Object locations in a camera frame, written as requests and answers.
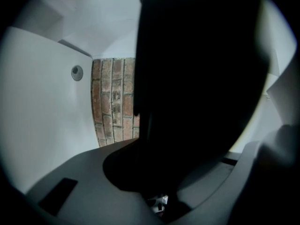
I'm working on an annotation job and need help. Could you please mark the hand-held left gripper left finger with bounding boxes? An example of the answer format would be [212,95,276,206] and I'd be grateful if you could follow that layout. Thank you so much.
[25,137,165,225]

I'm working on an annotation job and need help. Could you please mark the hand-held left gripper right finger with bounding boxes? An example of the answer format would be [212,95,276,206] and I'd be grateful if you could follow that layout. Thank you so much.
[177,124,300,221]

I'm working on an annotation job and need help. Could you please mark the white angled board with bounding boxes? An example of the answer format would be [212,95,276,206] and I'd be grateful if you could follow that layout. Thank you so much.
[266,55,300,127]

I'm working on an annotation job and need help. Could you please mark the white furniture panel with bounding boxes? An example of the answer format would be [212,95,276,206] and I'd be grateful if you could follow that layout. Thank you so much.
[0,26,101,195]

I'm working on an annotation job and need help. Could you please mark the grey round panel fitting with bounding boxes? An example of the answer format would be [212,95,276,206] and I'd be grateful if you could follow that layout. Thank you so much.
[71,65,84,82]

